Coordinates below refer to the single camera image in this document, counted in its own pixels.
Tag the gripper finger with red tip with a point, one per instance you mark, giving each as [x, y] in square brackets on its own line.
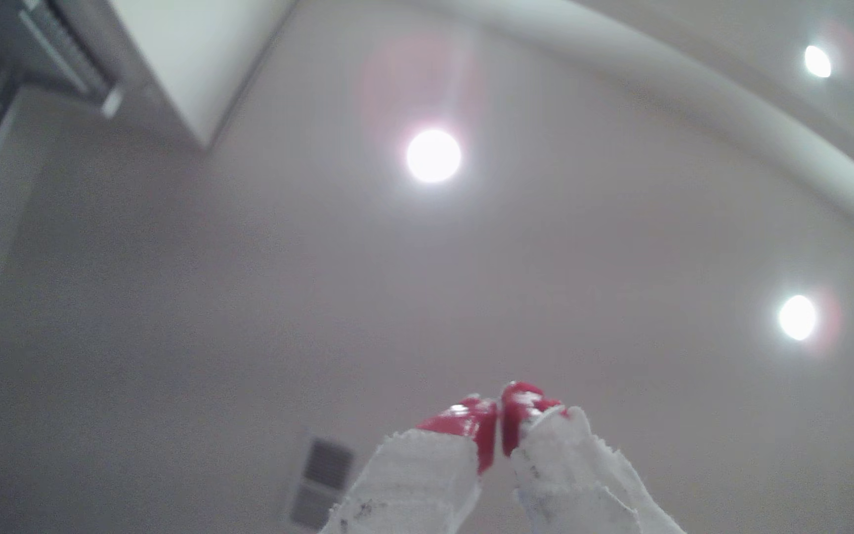
[568, 475]
[427, 475]

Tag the grey air vent grille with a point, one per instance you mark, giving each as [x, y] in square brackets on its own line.
[321, 483]

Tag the round ceiling light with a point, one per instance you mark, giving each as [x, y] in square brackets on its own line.
[798, 317]
[434, 156]
[817, 61]

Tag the white ceiling box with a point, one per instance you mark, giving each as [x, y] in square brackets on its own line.
[197, 59]

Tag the grey window rail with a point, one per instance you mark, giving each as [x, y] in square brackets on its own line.
[71, 56]

